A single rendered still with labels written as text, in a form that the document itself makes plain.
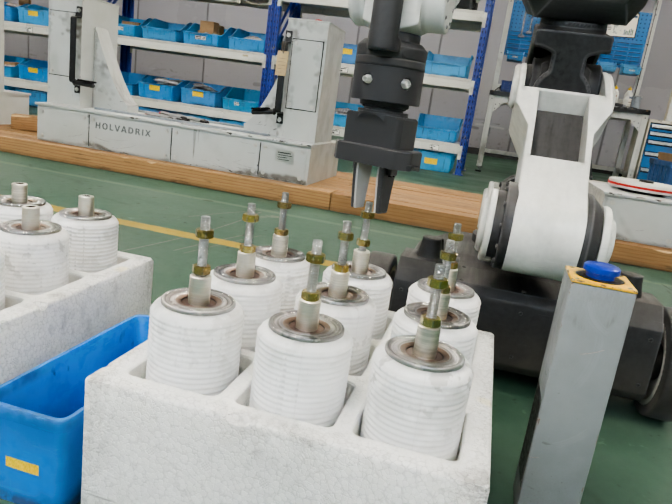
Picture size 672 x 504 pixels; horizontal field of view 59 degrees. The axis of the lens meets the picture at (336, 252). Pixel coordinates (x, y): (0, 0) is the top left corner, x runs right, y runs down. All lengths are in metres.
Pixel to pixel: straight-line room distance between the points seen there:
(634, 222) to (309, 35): 1.58
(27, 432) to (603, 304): 0.64
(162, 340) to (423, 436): 0.27
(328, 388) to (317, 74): 2.29
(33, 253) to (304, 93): 2.07
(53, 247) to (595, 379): 0.69
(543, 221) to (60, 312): 0.69
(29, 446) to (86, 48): 2.79
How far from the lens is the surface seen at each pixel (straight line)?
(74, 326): 0.89
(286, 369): 0.57
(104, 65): 3.38
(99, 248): 0.96
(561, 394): 0.77
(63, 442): 0.71
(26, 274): 0.87
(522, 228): 0.94
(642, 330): 1.12
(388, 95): 0.74
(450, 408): 0.56
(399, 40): 0.74
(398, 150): 0.74
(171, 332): 0.61
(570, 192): 0.98
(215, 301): 0.64
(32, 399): 0.81
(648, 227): 2.71
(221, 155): 2.88
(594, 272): 0.74
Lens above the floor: 0.47
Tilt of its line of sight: 14 degrees down
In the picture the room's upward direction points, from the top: 8 degrees clockwise
